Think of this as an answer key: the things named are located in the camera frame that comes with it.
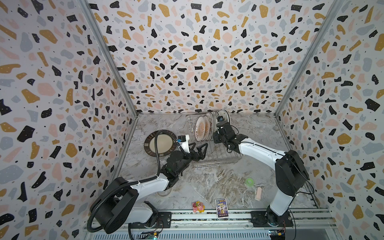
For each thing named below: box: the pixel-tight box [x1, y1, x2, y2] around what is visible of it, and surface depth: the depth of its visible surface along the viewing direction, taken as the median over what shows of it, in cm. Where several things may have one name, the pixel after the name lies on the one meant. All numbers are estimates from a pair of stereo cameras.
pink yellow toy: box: [192, 201, 206, 214], surface depth 77 cm
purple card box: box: [214, 198, 230, 219], surface depth 78 cm
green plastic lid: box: [245, 177, 255, 187], surface depth 89 cm
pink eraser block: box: [254, 187, 262, 201], surface depth 82 cm
